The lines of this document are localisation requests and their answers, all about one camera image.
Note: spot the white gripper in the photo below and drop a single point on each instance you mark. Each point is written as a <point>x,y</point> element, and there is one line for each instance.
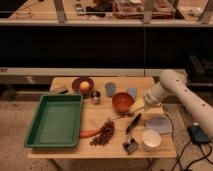
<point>149,101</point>

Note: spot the silver fork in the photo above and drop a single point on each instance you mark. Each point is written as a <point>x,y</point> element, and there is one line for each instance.
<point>117,117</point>

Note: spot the black handled brush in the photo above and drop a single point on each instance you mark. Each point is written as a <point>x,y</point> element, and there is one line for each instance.
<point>130,144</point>

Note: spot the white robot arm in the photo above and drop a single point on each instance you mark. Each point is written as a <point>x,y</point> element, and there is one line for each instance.
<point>174,83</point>

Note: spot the red bowl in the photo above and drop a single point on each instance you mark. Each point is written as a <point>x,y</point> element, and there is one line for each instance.
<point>122,102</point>

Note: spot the light blue cup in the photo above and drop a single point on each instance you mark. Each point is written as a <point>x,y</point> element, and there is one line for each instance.
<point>132,91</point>

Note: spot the wooden table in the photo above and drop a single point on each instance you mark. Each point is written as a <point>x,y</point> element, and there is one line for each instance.
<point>93,116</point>

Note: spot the bunch of red grapes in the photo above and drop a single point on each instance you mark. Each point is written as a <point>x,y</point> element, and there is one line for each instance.
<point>106,133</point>

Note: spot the small metal cup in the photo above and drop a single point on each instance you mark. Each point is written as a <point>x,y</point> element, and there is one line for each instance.
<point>95,96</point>

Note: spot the orange fruit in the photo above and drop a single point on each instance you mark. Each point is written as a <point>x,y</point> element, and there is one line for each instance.
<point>84,86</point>

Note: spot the orange carrot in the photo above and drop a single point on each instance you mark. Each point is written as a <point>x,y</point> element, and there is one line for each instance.
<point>89,133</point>

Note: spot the black power adapter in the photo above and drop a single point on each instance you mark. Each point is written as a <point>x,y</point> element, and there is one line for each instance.
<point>200,134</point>

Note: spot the dark red plate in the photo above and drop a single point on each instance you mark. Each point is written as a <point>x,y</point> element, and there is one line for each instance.
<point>76,84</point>

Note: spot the grey sponge block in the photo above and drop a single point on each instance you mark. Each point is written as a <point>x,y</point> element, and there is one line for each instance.
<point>60,90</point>

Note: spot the green plastic tray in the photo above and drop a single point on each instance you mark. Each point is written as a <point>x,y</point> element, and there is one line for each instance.
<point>56,122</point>

